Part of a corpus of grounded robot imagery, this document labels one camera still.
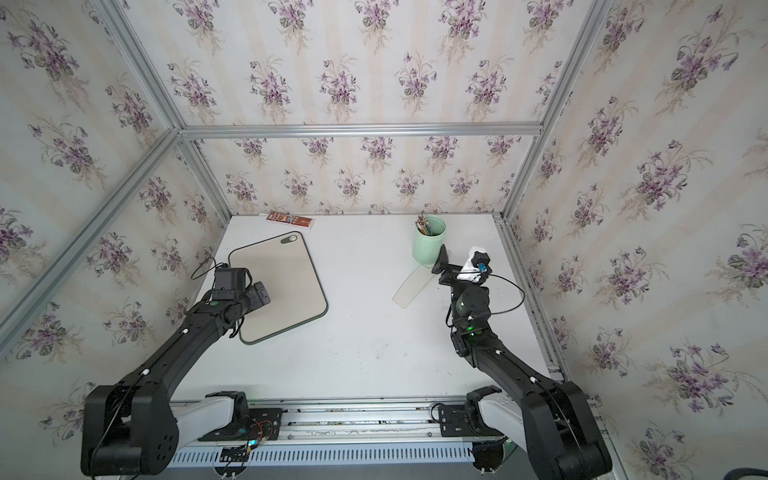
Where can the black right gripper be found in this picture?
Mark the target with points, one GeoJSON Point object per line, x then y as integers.
{"type": "Point", "coordinates": [444, 267]}

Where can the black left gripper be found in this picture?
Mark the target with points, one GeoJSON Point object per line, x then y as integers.
{"type": "Point", "coordinates": [254, 299]}

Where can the beige green-rimmed cutting board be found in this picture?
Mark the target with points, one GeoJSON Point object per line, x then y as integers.
{"type": "Point", "coordinates": [284, 266]}

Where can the red rectangular box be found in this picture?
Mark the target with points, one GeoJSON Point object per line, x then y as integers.
{"type": "Point", "coordinates": [286, 218]}

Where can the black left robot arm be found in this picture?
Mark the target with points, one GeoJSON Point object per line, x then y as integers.
{"type": "Point", "coordinates": [129, 427]}

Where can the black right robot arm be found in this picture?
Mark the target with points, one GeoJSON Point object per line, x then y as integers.
{"type": "Point", "coordinates": [550, 420]}

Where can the mint green pencil cup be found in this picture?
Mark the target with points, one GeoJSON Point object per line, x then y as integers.
{"type": "Point", "coordinates": [425, 249]}

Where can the coloured pencils in cup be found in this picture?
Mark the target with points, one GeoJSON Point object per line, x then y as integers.
{"type": "Point", "coordinates": [423, 226]}

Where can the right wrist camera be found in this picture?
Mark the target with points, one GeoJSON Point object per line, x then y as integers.
{"type": "Point", "coordinates": [477, 267]}

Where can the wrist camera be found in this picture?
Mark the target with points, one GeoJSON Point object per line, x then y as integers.
{"type": "Point", "coordinates": [230, 281]}
{"type": "Point", "coordinates": [477, 267]}

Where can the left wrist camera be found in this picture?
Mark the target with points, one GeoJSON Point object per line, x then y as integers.
{"type": "Point", "coordinates": [230, 281]}

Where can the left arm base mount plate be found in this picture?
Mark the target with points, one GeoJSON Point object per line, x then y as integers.
{"type": "Point", "coordinates": [258, 424]}

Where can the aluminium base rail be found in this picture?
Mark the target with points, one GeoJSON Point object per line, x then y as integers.
{"type": "Point", "coordinates": [350, 432]}

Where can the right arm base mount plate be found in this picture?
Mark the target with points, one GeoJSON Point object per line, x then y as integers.
{"type": "Point", "coordinates": [455, 421]}

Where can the aluminium frame profiles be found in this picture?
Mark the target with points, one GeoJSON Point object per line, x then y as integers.
{"type": "Point", "coordinates": [181, 136]}

